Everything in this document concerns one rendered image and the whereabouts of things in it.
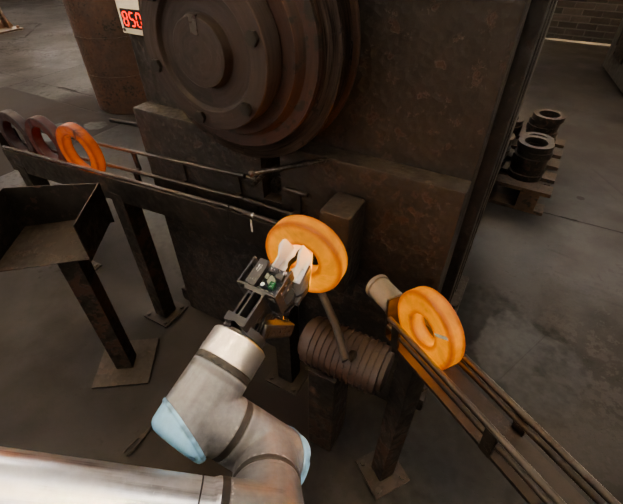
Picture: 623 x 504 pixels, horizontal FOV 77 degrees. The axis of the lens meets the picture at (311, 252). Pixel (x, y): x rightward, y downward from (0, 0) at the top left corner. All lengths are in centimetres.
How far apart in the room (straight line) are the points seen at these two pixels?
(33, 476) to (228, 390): 22
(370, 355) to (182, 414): 50
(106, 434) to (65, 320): 60
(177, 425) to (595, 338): 171
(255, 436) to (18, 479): 26
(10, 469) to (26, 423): 121
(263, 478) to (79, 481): 19
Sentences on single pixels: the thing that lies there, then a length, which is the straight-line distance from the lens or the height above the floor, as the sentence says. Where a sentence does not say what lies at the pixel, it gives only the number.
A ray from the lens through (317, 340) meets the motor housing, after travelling 97.
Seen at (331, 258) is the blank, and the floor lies 85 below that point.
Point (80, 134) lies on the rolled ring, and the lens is 147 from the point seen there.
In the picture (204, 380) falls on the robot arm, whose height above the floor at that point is 83.
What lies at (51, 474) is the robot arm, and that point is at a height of 88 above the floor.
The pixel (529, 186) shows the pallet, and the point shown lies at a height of 14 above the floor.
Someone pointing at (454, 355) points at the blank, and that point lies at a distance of 75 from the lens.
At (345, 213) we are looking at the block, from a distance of 88.
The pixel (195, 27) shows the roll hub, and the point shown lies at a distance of 78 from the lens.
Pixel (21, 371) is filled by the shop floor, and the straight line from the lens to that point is 189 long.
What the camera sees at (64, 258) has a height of 60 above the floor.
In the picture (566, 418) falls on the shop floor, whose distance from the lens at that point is 169.
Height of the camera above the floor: 130
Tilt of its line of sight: 41 degrees down
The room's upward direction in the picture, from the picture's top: straight up
